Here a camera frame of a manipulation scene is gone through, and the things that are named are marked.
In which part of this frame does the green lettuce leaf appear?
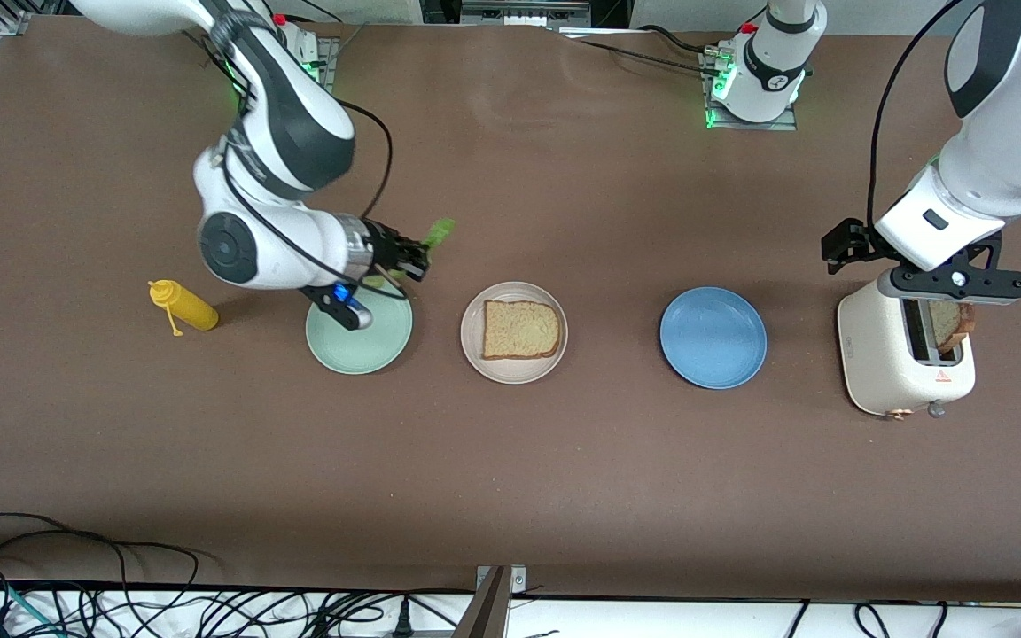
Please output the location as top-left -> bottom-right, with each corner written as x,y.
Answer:
358,217 -> 456,293

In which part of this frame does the dark crust bread slice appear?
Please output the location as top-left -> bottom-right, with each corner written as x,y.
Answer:
927,300 -> 978,357

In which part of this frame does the light brown bread slice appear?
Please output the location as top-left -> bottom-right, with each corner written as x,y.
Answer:
482,300 -> 562,362

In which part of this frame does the yellow squeeze bottle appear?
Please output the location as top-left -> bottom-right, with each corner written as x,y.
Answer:
147,279 -> 220,338

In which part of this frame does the mint green plate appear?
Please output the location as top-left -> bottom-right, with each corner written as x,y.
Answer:
305,273 -> 414,376

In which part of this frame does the beige plate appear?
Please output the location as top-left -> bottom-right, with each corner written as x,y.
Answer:
460,282 -> 569,385

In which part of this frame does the blue plate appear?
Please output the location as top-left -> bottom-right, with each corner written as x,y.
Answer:
659,286 -> 768,390

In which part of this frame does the white toaster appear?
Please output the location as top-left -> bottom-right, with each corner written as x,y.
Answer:
837,270 -> 978,420

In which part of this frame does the dark equipment rack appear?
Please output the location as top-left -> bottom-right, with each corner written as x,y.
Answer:
420,0 -> 631,27

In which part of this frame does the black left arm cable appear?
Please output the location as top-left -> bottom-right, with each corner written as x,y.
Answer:
865,0 -> 959,231

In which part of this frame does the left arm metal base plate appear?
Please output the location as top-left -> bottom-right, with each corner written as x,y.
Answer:
701,49 -> 799,132

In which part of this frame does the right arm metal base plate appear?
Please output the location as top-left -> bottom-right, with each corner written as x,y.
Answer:
314,35 -> 340,94

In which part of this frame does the black braided base cable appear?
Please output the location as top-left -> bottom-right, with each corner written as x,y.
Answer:
555,25 -> 724,76

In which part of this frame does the small metal bracket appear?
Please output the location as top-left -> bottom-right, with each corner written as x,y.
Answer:
475,564 -> 528,595

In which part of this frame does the grey metal post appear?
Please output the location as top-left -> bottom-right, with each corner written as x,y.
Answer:
453,567 -> 513,638

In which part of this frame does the long black loose cable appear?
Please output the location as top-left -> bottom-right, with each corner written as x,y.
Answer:
0,512 -> 210,638

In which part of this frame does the teal cable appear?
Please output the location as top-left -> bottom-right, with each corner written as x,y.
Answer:
0,576 -> 64,638

